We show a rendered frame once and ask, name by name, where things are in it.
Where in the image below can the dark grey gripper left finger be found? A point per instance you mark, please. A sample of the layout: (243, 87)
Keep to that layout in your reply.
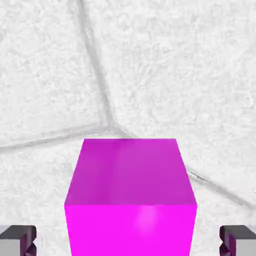
(14, 238)

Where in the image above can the small magenta cube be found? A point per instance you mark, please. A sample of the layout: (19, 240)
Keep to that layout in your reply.
(131, 200)

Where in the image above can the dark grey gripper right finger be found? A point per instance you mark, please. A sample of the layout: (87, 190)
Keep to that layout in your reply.
(240, 239)

